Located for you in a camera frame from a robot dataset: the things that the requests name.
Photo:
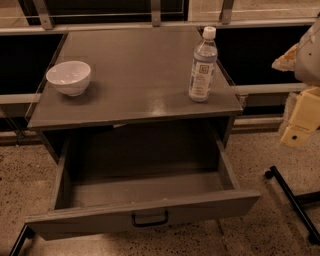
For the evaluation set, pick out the grey top drawer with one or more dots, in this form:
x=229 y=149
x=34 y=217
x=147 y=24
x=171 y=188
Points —
x=105 y=176

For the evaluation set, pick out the clear plastic water bottle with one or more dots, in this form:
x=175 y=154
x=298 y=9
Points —
x=203 y=66

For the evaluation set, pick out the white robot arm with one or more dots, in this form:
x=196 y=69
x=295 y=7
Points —
x=304 y=60

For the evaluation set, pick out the black base leg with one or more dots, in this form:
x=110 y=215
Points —
x=25 y=233
x=298 y=202

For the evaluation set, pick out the black left base leg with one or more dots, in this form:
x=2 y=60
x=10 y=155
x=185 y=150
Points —
x=25 y=233

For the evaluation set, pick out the grey drawer cabinet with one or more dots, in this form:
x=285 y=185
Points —
x=138 y=75

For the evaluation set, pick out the white ceramic bowl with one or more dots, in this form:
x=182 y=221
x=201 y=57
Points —
x=70 y=78

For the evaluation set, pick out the metal window railing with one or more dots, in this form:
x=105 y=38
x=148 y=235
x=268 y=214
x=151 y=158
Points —
x=20 y=17

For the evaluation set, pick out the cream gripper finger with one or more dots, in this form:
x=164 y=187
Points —
x=286 y=62

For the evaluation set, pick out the black top drawer handle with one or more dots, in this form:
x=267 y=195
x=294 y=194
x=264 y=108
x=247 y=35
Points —
x=150 y=220

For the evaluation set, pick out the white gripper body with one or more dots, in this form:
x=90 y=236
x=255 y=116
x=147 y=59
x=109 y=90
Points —
x=309 y=61

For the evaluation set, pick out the black right base leg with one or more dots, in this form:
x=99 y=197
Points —
x=298 y=202

